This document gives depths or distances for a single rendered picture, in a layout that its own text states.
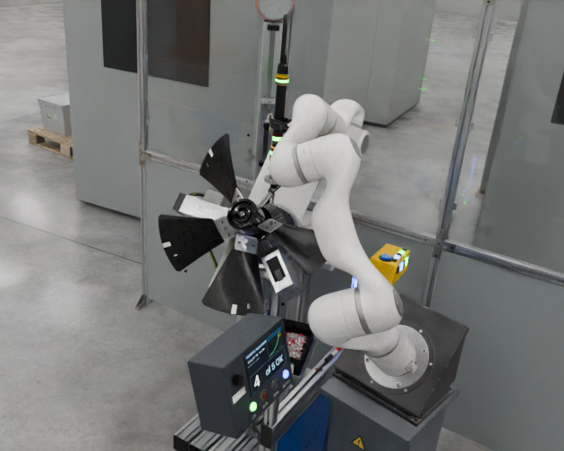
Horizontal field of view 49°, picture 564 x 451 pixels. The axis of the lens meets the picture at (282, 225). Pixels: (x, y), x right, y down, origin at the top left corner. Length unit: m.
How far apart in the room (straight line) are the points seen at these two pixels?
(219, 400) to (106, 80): 3.61
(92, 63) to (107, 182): 0.90
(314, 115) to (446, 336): 0.74
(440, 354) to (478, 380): 1.18
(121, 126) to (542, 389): 3.34
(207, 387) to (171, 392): 1.82
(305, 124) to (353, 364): 0.75
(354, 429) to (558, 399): 1.27
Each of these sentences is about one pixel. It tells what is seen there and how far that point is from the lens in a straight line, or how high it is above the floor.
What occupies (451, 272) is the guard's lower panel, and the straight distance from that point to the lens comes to 2.82.
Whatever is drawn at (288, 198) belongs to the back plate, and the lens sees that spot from 2.51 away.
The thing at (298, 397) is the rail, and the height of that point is 0.86.
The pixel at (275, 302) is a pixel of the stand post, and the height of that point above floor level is 0.66.
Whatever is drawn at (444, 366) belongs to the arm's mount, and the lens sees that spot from 1.85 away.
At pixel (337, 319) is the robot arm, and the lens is 1.52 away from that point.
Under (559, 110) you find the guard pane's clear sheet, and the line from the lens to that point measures 2.54.
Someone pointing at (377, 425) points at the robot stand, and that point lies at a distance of 1.84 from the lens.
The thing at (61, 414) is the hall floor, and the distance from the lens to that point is 3.26.
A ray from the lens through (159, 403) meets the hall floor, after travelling 3.26.
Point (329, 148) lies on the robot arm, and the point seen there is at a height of 1.68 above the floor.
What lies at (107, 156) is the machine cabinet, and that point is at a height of 0.50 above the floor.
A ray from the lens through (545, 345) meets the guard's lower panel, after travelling 2.86.
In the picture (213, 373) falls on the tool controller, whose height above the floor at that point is 1.23.
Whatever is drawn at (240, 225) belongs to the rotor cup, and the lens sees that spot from 2.23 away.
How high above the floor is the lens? 2.14
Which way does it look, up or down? 25 degrees down
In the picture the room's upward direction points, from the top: 5 degrees clockwise
